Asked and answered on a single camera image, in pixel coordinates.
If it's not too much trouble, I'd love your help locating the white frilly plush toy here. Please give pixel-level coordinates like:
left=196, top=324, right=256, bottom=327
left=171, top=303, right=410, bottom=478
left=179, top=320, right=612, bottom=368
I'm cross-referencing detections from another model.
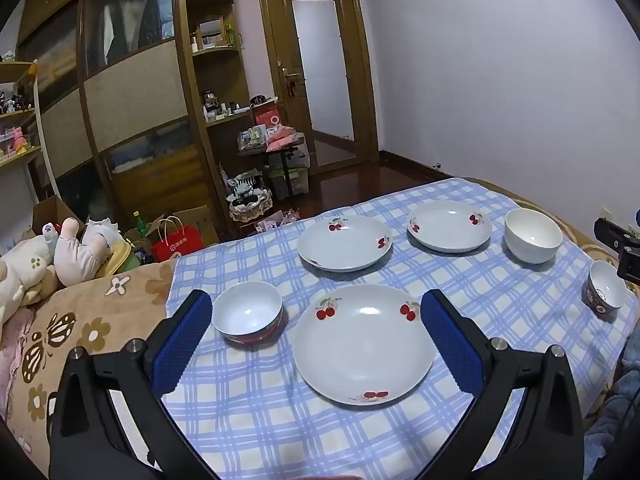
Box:
left=82, top=217, right=123, bottom=261

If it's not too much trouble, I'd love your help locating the large white bowl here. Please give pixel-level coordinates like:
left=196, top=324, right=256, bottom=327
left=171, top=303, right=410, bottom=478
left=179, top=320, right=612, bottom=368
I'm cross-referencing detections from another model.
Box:
left=503, top=208, right=564, bottom=265

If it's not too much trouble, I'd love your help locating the red box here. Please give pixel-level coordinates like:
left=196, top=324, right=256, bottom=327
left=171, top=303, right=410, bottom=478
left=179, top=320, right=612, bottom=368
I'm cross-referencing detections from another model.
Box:
left=250, top=100, right=283, bottom=128

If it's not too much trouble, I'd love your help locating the translucent storage box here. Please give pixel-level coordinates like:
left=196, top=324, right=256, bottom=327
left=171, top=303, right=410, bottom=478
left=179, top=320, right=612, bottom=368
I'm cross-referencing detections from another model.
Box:
left=270, top=150, right=311, bottom=196

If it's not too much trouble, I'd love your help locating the wooden picture frame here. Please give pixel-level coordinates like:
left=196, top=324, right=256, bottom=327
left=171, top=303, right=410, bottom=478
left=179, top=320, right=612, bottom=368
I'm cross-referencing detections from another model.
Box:
left=196, top=17, right=224, bottom=46

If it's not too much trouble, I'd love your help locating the pink cloth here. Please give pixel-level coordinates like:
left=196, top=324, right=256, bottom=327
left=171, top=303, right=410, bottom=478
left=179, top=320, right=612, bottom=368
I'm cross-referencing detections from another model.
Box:
left=0, top=305, right=31, bottom=411

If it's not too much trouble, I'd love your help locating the wooden side shelf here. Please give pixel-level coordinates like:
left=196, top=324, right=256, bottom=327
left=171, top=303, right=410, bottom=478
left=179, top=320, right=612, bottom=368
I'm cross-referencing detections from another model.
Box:
left=0, top=60, right=43, bottom=171

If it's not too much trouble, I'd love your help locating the white cherry print plate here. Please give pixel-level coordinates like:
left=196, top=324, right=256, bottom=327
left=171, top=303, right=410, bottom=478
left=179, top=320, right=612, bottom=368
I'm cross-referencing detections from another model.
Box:
left=292, top=284, right=437, bottom=407
left=297, top=215, right=394, bottom=273
left=406, top=201, right=493, bottom=254

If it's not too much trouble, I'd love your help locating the cardboard box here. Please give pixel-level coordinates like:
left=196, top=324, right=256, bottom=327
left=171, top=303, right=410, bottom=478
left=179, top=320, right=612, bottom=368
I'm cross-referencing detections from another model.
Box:
left=125, top=205, right=221, bottom=251
left=20, top=195, right=86, bottom=241

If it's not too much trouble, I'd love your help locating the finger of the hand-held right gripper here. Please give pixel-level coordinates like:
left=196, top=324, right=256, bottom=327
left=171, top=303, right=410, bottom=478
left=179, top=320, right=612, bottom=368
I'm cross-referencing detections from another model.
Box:
left=594, top=217, right=640, bottom=252
left=617, top=245, right=640, bottom=282

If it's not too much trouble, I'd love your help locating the cream plush toy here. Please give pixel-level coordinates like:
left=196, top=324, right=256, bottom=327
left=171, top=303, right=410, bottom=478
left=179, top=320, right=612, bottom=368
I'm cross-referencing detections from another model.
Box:
left=0, top=222, right=58, bottom=326

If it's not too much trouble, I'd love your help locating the red patterned bowl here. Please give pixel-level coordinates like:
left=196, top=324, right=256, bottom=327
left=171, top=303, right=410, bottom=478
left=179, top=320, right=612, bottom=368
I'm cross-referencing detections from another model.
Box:
left=582, top=260, right=627, bottom=317
left=212, top=281, right=284, bottom=345

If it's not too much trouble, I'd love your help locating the yellow green object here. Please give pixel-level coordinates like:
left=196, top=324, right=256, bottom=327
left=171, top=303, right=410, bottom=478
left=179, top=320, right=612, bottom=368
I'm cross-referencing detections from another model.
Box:
left=95, top=240, right=143, bottom=278

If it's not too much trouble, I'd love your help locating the wooden door with glass panel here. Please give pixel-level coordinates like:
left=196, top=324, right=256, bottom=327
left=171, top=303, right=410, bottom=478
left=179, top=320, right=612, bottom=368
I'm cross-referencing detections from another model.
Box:
left=255, top=0, right=381, bottom=176

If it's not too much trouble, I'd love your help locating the pink packet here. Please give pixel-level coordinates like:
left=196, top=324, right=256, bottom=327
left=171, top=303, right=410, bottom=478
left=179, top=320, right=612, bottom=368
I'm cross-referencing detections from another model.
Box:
left=265, top=125, right=306, bottom=153

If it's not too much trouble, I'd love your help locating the small folding table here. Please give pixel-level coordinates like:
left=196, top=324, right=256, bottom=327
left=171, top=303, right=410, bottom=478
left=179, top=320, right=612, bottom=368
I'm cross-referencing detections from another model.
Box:
left=237, top=142, right=311, bottom=201

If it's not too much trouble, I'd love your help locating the blue fleece cloth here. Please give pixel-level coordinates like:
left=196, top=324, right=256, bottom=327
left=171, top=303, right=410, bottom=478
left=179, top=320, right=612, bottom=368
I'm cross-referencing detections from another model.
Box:
left=582, top=325, right=640, bottom=480

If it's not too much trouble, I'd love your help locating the blue checked tablecloth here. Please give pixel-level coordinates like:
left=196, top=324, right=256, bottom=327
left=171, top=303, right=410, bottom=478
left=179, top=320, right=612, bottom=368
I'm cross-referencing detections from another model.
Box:
left=160, top=176, right=638, bottom=480

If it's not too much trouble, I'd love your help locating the red paper bag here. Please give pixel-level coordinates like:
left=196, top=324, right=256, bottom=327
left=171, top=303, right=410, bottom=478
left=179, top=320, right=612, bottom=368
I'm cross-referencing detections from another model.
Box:
left=150, top=216, right=206, bottom=263

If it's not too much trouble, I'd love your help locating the wicker basket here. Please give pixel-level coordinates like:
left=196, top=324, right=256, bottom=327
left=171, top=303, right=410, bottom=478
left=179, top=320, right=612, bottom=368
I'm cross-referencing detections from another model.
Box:
left=227, top=170, right=273, bottom=223

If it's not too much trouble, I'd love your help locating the wooden corner shelf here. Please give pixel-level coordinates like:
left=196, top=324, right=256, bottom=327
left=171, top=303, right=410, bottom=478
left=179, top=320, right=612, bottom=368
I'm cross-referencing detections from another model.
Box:
left=177, top=0, right=261, bottom=241

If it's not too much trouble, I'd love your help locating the wooden wardrobe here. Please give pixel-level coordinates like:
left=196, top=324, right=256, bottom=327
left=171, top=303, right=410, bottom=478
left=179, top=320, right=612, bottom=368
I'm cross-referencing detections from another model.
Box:
left=15, top=0, right=221, bottom=231

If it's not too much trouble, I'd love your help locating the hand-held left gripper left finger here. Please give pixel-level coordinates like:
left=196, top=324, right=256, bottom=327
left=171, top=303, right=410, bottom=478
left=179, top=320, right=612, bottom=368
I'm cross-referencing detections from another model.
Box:
left=49, top=289, right=216, bottom=480

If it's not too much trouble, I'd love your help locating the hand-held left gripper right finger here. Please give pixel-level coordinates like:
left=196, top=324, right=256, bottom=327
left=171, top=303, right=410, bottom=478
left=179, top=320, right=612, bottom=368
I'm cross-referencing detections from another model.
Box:
left=420, top=289, right=586, bottom=480

